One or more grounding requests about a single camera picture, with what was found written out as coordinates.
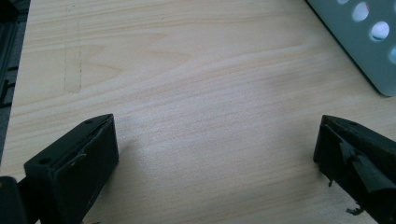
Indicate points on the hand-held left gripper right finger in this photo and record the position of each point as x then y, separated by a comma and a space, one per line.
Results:
358, 158

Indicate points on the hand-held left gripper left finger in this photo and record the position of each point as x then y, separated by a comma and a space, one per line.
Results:
77, 168

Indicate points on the grey perforated basket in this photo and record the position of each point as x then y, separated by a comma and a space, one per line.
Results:
358, 40

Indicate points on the dark metal stand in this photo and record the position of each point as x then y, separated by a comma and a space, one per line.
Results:
9, 46

